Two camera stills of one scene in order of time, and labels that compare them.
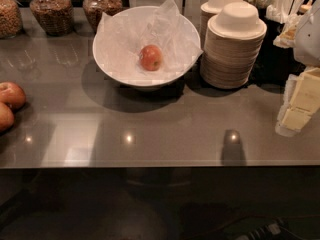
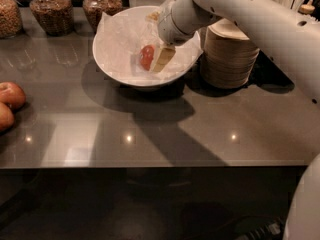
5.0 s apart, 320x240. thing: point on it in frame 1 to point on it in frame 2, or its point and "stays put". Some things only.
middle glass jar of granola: x=52 y=9 stays put
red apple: x=151 y=57 stays put
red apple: x=12 y=94 stays put
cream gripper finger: x=292 y=120 to x=164 y=54
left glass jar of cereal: x=11 y=17 stays put
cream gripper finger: x=290 y=87 to x=153 y=16
